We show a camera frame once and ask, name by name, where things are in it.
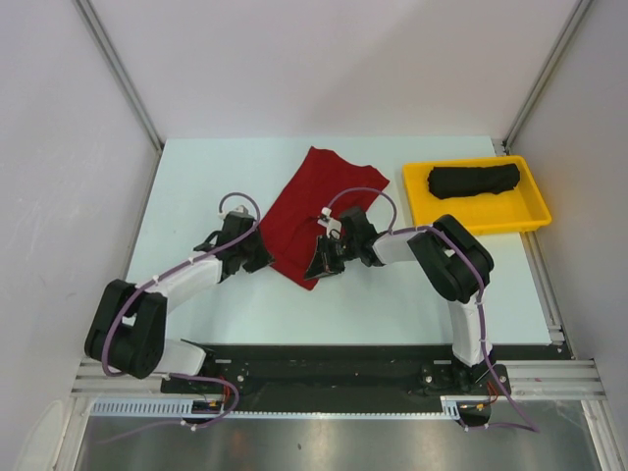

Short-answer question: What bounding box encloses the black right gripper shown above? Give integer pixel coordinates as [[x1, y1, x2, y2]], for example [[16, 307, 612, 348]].
[[306, 233, 361, 280]]

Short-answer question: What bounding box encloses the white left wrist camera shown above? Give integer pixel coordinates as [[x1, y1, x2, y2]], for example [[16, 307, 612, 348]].
[[218, 205, 250, 220]]

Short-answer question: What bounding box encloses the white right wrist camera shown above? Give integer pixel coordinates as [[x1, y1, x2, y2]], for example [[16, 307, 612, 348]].
[[317, 207, 341, 238]]

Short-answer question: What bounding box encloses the white slotted cable duct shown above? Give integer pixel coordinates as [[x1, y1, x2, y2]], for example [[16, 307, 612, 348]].
[[90, 394, 492, 423]]

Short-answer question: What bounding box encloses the red t shirt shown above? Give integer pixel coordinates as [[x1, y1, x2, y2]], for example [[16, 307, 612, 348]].
[[259, 147, 390, 290]]

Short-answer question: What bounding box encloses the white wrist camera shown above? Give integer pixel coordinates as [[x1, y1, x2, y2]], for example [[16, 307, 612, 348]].
[[218, 205, 250, 220], [317, 207, 341, 238]]

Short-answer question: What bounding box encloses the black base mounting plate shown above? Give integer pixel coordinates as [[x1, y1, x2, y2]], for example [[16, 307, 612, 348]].
[[161, 342, 573, 397]]

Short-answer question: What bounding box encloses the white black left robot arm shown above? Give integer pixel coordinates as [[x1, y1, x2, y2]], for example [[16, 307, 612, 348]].
[[84, 207, 273, 393]]

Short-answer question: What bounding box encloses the rolled black t shirt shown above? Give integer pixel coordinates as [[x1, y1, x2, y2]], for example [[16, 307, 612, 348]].
[[427, 164, 521, 199]]

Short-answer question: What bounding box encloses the aluminium frame rail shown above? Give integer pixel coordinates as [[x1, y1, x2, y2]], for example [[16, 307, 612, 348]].
[[71, 359, 605, 400]]

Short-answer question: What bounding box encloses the yellow plastic tray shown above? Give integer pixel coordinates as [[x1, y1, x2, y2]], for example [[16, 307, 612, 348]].
[[401, 155, 552, 236]]

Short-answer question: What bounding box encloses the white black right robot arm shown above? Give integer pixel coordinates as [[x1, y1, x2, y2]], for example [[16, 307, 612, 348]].
[[304, 206, 495, 393]]

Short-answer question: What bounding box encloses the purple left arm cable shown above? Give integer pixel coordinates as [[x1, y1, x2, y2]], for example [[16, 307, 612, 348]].
[[100, 191, 260, 433]]

